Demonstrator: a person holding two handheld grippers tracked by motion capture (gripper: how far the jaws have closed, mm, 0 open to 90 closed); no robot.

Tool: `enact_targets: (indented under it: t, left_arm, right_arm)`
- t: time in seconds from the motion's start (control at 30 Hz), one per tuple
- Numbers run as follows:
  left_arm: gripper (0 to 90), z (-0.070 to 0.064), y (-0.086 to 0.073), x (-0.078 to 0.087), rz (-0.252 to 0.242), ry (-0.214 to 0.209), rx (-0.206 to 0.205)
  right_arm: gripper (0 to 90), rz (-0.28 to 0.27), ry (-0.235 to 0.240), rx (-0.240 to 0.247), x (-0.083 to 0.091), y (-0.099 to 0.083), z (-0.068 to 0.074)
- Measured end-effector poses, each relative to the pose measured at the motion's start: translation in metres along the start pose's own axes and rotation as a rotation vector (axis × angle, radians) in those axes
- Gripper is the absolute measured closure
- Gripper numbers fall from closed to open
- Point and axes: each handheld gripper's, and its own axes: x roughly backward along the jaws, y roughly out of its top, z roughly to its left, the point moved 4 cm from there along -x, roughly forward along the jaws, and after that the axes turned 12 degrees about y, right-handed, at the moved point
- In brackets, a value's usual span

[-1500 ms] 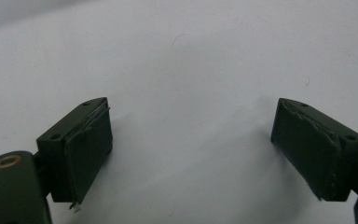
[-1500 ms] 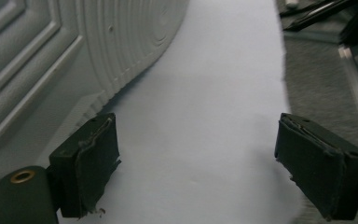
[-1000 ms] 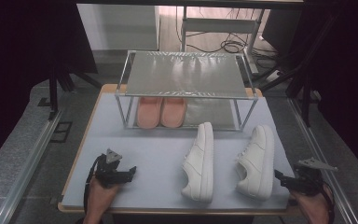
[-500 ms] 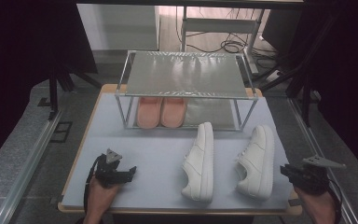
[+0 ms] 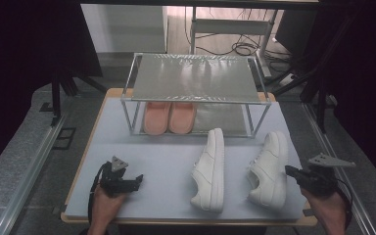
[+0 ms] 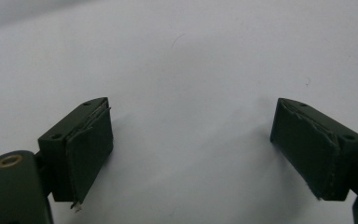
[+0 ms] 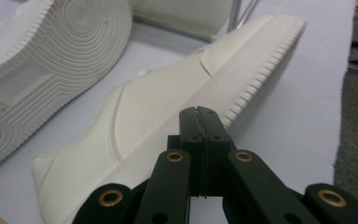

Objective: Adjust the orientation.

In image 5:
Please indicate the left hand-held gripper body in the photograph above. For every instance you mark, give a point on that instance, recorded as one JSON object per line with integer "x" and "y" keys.
{"x": 114, "y": 179}

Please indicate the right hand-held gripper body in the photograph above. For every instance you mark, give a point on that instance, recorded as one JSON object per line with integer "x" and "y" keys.
{"x": 319, "y": 179}

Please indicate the white sneaker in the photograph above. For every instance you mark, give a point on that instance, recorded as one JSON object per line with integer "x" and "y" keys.
{"x": 269, "y": 169}
{"x": 210, "y": 173}

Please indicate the metal shoe rack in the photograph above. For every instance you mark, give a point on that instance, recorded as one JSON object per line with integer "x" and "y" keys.
{"x": 196, "y": 78}

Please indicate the person's right hand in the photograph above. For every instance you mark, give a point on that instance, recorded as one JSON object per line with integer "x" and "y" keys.
{"x": 326, "y": 205}

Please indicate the person's left hand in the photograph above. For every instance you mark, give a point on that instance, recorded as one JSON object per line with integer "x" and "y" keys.
{"x": 106, "y": 205}

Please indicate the pale blue table mat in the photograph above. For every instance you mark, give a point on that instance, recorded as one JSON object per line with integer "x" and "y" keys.
{"x": 163, "y": 160}

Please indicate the black metal stand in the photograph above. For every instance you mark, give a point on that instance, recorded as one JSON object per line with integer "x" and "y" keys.
{"x": 319, "y": 81}
{"x": 57, "y": 94}

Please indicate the white metal desk frame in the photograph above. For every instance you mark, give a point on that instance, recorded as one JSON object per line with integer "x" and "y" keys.
{"x": 231, "y": 27}

